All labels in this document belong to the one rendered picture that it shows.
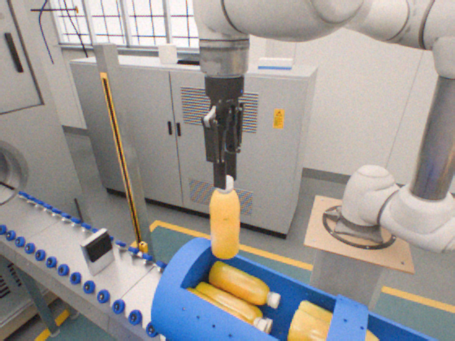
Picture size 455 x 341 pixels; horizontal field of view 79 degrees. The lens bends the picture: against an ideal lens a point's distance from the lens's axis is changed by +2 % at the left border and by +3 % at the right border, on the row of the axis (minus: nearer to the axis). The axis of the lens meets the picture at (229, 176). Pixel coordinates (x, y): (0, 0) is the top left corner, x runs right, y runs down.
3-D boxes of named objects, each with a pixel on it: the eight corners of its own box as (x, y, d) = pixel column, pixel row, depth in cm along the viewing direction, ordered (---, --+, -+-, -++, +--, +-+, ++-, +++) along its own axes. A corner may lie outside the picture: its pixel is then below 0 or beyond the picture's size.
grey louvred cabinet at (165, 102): (133, 173, 365) (109, 54, 293) (296, 210, 294) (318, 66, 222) (102, 194, 321) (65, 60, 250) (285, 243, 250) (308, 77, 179)
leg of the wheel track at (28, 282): (57, 327, 183) (21, 259, 152) (62, 331, 181) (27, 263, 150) (48, 334, 179) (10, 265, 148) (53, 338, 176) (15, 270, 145)
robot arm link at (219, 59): (187, 40, 47) (189, 77, 50) (234, 42, 43) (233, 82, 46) (216, 37, 54) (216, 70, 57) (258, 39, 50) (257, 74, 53)
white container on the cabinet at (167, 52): (166, 61, 250) (164, 43, 243) (181, 62, 245) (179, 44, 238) (155, 62, 238) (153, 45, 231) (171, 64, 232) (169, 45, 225)
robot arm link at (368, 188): (356, 199, 125) (367, 155, 114) (396, 220, 112) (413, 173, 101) (331, 210, 118) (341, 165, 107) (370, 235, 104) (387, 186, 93)
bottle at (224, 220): (210, 240, 76) (208, 178, 66) (236, 239, 77) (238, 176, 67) (212, 261, 70) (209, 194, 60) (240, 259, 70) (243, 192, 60)
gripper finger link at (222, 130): (232, 108, 53) (228, 108, 52) (226, 163, 57) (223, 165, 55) (215, 105, 55) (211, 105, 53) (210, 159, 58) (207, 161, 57)
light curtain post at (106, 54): (160, 316, 190) (105, 41, 106) (166, 320, 187) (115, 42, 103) (153, 323, 185) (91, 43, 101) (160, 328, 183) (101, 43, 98)
